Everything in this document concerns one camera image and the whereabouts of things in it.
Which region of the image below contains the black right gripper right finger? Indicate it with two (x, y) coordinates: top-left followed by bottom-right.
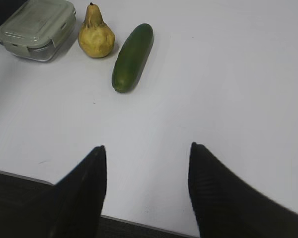
(188, 142), (298, 238)

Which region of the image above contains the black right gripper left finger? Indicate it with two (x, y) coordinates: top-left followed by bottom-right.
(47, 145), (107, 238)

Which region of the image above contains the green cucumber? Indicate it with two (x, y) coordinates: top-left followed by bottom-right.
(112, 23), (154, 93)

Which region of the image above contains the yellow pear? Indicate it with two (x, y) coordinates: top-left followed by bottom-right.
(78, 2), (115, 58)

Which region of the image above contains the green lidded glass container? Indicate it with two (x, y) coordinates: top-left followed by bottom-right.
(0, 0), (76, 61)

